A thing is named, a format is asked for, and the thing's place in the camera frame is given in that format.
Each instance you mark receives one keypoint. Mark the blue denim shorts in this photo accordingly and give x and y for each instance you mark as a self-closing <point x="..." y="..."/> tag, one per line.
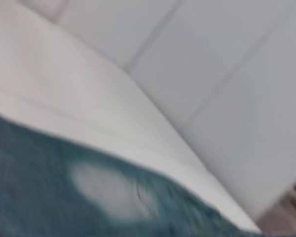
<point x="64" y="187"/>

